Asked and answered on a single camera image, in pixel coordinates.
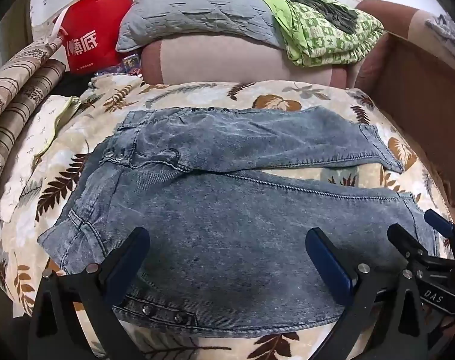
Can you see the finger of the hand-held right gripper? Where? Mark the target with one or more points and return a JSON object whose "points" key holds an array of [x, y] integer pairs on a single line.
{"points": [[436, 222], [404, 240]]}

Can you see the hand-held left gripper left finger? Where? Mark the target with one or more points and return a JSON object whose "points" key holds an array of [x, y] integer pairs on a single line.
{"points": [[127, 267]]}

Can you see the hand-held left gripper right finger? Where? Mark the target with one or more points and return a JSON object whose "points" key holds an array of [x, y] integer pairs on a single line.
{"points": [[326, 266]]}

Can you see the blue denim pants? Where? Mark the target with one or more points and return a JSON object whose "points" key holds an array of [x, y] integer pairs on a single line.
{"points": [[227, 217]]}

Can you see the leaf print blanket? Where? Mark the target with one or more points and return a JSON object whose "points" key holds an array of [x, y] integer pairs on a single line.
{"points": [[62, 180]]}

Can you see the brown cardboard box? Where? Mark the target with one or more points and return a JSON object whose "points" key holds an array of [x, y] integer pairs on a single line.
{"points": [[422, 101]]}

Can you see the cream printed pillow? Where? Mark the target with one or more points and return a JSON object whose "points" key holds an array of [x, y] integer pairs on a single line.
{"points": [[32, 146]]}

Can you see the grey patterned cloth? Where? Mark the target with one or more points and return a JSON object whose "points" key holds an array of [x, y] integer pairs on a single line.
{"points": [[448, 26]]}

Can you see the striped floral fabric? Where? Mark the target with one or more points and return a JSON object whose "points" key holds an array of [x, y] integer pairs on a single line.
{"points": [[13, 97]]}

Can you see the green patterned cloth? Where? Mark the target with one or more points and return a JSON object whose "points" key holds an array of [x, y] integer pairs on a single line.
{"points": [[325, 33]]}

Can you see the pink brown bolster cushion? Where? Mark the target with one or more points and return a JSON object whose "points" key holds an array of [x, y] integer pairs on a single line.
{"points": [[227, 60]]}

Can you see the red shopping bag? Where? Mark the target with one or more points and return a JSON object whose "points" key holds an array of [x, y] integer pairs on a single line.
{"points": [[92, 33]]}

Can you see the dark grey knitted cloth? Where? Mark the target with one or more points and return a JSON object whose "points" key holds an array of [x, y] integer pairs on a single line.
{"points": [[330, 9]]}

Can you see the grey quilted pillow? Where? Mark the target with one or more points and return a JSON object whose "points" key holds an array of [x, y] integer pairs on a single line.
{"points": [[197, 11]]}

